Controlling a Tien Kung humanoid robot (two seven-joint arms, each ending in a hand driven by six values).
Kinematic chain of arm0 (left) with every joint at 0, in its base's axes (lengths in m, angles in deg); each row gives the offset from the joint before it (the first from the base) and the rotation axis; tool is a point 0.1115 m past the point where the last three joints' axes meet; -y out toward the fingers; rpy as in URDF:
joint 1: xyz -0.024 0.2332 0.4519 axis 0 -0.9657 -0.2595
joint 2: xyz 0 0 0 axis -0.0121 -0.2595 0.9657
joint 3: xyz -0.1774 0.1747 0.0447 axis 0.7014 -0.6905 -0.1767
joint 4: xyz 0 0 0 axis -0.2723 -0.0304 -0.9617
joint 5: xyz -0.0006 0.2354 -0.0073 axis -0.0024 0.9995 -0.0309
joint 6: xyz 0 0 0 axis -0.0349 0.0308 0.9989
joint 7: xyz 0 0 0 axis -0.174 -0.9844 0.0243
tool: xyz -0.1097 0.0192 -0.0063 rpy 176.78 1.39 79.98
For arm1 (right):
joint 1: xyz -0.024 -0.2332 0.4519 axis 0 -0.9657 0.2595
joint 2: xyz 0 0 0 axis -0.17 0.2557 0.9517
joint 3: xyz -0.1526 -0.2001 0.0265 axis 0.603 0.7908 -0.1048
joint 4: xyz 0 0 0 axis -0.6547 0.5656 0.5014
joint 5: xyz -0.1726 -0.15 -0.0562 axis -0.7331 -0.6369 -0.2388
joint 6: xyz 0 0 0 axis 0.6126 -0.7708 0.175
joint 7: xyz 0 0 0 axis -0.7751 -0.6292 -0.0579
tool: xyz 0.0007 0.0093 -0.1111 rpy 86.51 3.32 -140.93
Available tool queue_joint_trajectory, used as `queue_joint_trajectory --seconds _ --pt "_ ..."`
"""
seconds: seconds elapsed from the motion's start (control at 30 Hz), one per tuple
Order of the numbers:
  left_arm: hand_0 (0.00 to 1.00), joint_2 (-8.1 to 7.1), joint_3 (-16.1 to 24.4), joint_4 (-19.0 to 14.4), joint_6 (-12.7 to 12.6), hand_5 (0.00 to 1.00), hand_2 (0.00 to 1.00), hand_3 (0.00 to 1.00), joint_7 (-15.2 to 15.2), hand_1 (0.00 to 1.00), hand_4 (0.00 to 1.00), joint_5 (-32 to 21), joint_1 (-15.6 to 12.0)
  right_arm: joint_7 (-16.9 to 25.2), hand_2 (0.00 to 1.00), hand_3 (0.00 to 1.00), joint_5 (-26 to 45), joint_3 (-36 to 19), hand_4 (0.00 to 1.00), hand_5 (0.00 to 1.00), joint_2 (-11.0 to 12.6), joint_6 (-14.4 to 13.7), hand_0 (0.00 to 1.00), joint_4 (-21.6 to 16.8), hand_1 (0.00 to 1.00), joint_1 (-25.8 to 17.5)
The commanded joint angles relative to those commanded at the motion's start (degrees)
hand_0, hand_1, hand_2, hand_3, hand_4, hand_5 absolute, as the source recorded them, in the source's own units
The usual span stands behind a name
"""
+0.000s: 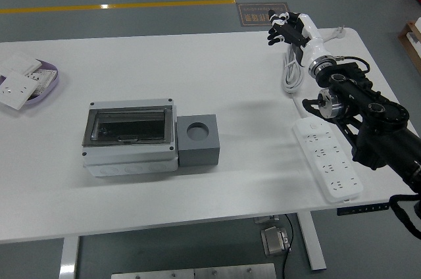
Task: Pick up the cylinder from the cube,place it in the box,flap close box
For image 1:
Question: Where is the grey junction box clear lid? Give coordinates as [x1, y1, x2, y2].
[80, 97, 180, 178]

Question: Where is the white table leg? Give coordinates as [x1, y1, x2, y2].
[297, 212, 327, 272]
[59, 235, 81, 279]

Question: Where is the wooden box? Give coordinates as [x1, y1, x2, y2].
[397, 17, 421, 74]

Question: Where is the black table control panel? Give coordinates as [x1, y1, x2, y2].
[337, 204, 391, 216]

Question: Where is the brown floor sign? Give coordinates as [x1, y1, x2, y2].
[237, 2, 290, 27]

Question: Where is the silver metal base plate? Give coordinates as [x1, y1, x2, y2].
[111, 263, 277, 279]

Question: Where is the purple tray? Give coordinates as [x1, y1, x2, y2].
[0, 58, 60, 106]

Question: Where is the white wall switch panel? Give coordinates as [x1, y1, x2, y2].
[0, 50, 43, 78]

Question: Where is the white left table leg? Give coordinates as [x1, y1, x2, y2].
[59, 235, 81, 279]

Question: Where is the thin black cable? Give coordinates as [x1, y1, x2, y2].
[281, 213, 295, 262]

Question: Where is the white right table leg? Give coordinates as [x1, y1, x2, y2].
[297, 212, 327, 272]

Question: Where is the table underside bracket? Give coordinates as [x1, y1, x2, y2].
[253, 215, 280, 224]

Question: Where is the grey cube with round hole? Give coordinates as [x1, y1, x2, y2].
[176, 113, 220, 167]

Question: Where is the silver floor box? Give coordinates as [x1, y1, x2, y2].
[260, 226, 293, 257]

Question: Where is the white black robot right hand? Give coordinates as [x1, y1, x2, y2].
[266, 9, 332, 71]

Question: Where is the white power strip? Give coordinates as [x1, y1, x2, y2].
[292, 117, 364, 203]

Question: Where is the white power cord with plug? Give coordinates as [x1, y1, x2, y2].
[282, 25, 346, 118]

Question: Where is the yellow floor tape line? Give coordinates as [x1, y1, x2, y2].
[0, 0, 237, 15]

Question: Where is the white wall socket panel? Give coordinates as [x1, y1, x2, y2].
[0, 71, 39, 111]

